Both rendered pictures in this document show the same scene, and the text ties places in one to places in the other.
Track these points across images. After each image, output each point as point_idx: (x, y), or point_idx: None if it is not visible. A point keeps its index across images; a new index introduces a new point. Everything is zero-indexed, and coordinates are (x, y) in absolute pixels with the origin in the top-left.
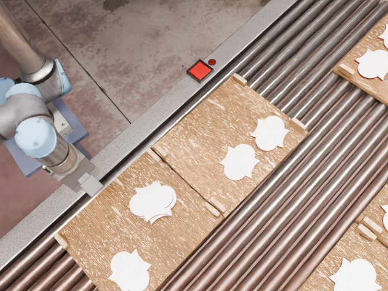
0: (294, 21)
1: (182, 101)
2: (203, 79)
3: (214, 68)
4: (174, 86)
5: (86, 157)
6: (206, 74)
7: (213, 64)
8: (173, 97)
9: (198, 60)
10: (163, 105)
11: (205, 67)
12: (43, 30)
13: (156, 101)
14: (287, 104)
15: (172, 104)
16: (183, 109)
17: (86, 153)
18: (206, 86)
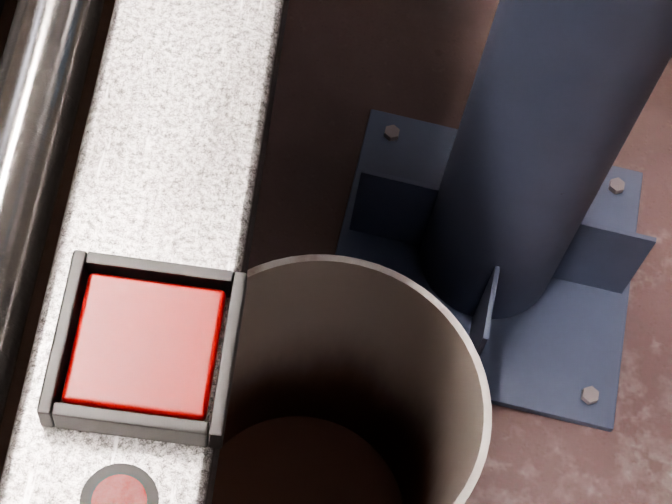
0: None
1: (112, 88)
2: (65, 286)
3: (56, 452)
4: (248, 154)
5: (545, 5)
6: (66, 328)
7: (94, 487)
8: (194, 82)
9: (213, 411)
10: (214, 0)
11: (120, 395)
12: None
13: (278, 6)
14: None
15: (162, 34)
16: (61, 40)
17: (567, 24)
18: (21, 285)
